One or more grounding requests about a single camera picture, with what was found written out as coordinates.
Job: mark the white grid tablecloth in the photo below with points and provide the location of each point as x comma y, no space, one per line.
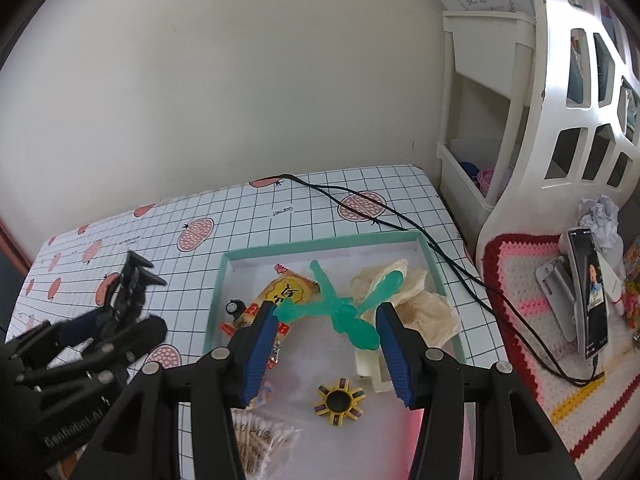
186,240

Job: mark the cream lace scrunchie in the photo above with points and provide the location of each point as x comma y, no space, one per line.
428,313

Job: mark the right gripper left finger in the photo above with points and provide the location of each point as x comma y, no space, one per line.
138,438

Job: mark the white bedside shelf unit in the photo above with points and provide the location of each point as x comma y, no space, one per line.
570,75

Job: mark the black toy car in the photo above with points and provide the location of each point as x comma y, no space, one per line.
235,308

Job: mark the grey phone stand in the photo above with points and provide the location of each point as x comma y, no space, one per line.
556,282

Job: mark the crumpled white paper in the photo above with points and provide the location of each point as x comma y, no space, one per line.
600,216

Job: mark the bag of cotton swabs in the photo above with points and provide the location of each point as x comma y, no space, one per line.
264,444

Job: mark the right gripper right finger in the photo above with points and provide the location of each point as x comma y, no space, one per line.
514,438

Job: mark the smartphone on stand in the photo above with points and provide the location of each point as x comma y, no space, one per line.
591,309

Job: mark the crocheted red pink mat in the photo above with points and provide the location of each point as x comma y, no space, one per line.
595,422

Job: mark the black claw hair clip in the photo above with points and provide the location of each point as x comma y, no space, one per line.
125,297

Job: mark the cream claw hair clip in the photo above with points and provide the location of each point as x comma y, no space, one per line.
370,364

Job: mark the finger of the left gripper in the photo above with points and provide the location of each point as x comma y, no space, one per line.
47,340
97,367

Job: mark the yellow sunflower fidget spinner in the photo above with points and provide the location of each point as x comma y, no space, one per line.
340,402

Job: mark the pink hair roller clip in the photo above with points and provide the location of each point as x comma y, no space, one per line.
411,434

